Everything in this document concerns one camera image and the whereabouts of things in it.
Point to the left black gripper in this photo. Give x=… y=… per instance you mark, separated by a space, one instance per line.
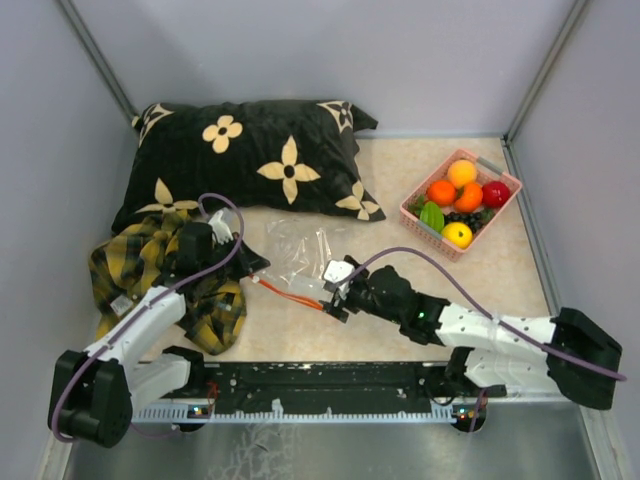
x=247 y=262

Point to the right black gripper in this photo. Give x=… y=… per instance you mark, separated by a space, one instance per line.
x=339 y=313

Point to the clear zip top bag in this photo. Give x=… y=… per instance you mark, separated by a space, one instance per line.
x=298 y=251

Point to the green leaf fruit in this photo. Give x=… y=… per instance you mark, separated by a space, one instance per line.
x=432 y=216

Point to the yellow lemon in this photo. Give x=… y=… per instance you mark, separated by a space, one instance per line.
x=458 y=233

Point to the orange tangerine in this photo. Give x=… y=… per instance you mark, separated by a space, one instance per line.
x=469 y=198
x=442 y=192

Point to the dark grape bunch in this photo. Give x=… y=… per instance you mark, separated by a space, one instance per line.
x=475 y=221

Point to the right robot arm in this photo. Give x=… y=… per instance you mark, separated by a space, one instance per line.
x=567 y=354

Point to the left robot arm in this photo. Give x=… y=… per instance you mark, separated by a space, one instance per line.
x=96 y=392

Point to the yellow plaid shirt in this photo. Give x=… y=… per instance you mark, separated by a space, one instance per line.
x=125 y=267

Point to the black floral pillow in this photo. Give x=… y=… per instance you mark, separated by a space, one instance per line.
x=292 y=155

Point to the yellow-orange peach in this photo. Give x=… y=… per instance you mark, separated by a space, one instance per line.
x=462 y=172

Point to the red apple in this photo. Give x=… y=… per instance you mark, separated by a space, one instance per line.
x=495 y=194

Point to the pink plastic basket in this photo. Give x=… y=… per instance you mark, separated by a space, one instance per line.
x=411 y=207

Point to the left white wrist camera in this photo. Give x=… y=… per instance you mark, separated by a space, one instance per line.
x=220 y=223

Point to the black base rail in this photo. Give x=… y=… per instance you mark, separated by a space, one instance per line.
x=344 y=387

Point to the white cable duct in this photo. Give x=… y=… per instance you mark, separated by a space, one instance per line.
x=186 y=414

